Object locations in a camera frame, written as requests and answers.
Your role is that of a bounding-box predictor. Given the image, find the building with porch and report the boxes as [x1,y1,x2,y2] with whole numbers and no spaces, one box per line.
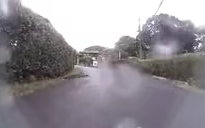
[75,49,121,68]

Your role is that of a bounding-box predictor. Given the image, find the wet grey asphalt road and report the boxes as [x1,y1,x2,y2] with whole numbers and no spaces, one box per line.
[0,62,205,128]

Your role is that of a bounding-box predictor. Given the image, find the utility pole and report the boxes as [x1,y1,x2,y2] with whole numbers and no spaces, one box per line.
[137,17,144,60]

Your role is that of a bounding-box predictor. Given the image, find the tall dark green hedge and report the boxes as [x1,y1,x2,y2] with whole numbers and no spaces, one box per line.
[0,3,78,84]

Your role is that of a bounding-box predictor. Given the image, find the row of trees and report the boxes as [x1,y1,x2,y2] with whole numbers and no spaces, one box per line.
[114,13,205,58]

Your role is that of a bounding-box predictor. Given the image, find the grass verge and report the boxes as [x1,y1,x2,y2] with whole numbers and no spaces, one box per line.
[6,65,90,98]

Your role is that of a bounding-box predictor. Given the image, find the low trimmed green hedge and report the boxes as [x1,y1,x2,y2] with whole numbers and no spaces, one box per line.
[129,52,205,88]

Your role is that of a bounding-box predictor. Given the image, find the overhead wires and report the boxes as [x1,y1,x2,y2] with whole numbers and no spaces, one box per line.
[153,0,166,17]

